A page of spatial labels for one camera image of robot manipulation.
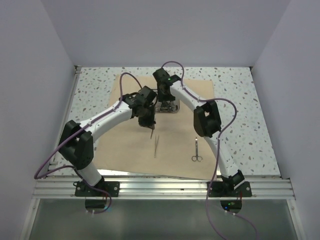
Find beige cloth surgical kit wrap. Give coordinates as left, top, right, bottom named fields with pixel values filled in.
left=94, top=74, right=218, bottom=181

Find steel surgical scissors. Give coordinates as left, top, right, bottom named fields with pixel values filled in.
left=191, top=136, right=203, bottom=162

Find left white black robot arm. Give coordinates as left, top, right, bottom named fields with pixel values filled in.
left=58, top=86, right=158, bottom=197

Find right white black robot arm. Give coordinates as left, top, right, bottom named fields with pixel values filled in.
left=152, top=68, right=245, bottom=197

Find steel instrument tray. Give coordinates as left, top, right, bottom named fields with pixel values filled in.
left=155, top=99, right=180, bottom=114

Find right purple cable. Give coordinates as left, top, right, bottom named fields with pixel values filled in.
left=161, top=61, right=258, bottom=240

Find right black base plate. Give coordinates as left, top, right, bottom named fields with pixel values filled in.
left=207, top=181, right=253, bottom=198

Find aluminium front rail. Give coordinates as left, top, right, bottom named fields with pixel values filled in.
left=32, top=176, right=295, bottom=200

